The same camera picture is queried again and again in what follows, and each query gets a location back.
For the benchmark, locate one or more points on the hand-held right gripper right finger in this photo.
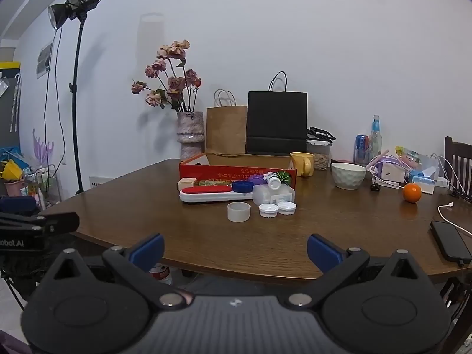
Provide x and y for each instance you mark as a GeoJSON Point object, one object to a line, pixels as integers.
{"type": "Point", "coordinates": [324, 253]}

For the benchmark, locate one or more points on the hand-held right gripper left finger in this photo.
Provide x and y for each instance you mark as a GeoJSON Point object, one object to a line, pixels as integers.
{"type": "Point", "coordinates": [149, 252]}

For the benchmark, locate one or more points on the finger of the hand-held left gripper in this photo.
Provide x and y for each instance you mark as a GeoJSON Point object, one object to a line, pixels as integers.
{"type": "Point", "coordinates": [59, 223]}
{"type": "Point", "coordinates": [16, 204]}

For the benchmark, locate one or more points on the white ribbed cap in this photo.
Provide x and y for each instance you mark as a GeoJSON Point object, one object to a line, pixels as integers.
{"type": "Point", "coordinates": [287, 208]}
{"type": "Point", "coordinates": [268, 211]}

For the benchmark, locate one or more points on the small white bottle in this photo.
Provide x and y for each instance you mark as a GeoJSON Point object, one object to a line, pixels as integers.
{"type": "Point", "coordinates": [273, 180]}

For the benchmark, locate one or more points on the purple plastic piece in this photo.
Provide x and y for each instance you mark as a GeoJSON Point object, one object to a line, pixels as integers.
{"type": "Point", "coordinates": [256, 179]}

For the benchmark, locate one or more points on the blue bottle cap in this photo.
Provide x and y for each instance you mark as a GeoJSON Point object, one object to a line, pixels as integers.
{"type": "Point", "coordinates": [241, 186]}

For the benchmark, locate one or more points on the red cardboard box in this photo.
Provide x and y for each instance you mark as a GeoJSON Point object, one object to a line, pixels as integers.
{"type": "Point", "coordinates": [221, 172]}

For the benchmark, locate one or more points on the red label water bottle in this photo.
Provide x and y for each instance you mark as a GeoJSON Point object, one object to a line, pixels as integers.
{"type": "Point", "coordinates": [161, 274]}

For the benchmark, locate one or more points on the purple flower decoration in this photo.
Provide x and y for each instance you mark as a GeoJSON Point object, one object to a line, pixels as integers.
{"type": "Point", "coordinates": [42, 151]}

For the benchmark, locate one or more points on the white bowl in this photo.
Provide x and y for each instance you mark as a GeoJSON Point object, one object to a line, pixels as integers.
{"type": "Point", "coordinates": [347, 177]}

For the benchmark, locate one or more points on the small black earbud case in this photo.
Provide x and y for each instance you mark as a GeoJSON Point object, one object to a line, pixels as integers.
{"type": "Point", "coordinates": [375, 187]}

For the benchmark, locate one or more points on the white lint brush red pad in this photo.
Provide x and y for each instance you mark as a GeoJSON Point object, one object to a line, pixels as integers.
{"type": "Point", "coordinates": [210, 191]}

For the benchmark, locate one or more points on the yellow mug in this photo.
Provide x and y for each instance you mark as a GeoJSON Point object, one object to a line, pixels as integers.
{"type": "Point", "coordinates": [301, 164]}

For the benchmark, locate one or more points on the clear container with black lid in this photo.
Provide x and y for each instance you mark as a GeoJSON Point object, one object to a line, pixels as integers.
{"type": "Point", "coordinates": [320, 156]}

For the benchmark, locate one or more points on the white charger box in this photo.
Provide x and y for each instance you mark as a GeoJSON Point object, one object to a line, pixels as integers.
{"type": "Point", "coordinates": [392, 172]}

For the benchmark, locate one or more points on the orange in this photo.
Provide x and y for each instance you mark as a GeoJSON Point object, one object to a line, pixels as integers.
{"type": "Point", "coordinates": [412, 193]}

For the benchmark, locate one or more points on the blue soda can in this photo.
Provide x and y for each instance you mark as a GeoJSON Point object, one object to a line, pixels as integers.
{"type": "Point", "coordinates": [361, 149]}

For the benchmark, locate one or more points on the blue tissue pack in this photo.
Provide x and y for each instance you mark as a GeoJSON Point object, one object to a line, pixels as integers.
{"type": "Point", "coordinates": [423, 182]}

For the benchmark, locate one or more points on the clear glass bottle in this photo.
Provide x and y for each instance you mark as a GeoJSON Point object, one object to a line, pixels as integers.
{"type": "Point", "coordinates": [375, 142]}

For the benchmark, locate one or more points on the mottled pink vase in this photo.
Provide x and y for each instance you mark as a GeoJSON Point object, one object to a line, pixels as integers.
{"type": "Point", "coordinates": [190, 136]}

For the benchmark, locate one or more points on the black phone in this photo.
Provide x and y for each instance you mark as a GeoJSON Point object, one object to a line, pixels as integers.
{"type": "Point", "coordinates": [450, 239]}

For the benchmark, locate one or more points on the yellow green snack packet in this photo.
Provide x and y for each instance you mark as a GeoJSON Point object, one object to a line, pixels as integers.
{"type": "Point", "coordinates": [407, 153]}

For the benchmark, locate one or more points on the clear plastic bag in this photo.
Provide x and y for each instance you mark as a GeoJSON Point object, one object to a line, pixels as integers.
{"type": "Point", "coordinates": [429, 164]}

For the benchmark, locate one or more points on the black paper bag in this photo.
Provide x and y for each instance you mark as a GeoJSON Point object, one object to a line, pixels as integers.
{"type": "Point", "coordinates": [276, 121]}

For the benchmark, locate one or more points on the brown paper bag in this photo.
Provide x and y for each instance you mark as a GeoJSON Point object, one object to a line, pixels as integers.
{"type": "Point", "coordinates": [225, 132]}

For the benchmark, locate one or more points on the dark wooden chair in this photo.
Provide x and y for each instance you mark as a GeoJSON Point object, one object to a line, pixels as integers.
{"type": "Point", "coordinates": [459, 162]}

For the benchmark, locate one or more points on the dried pink roses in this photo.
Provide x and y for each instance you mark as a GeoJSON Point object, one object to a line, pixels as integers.
{"type": "Point", "coordinates": [173, 81]}

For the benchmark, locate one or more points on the black studio light on stand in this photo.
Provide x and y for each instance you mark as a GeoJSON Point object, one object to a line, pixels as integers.
{"type": "Point", "coordinates": [77, 2]}

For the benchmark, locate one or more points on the wall picture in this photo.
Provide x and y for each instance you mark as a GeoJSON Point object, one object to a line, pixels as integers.
{"type": "Point", "coordinates": [44, 59]}

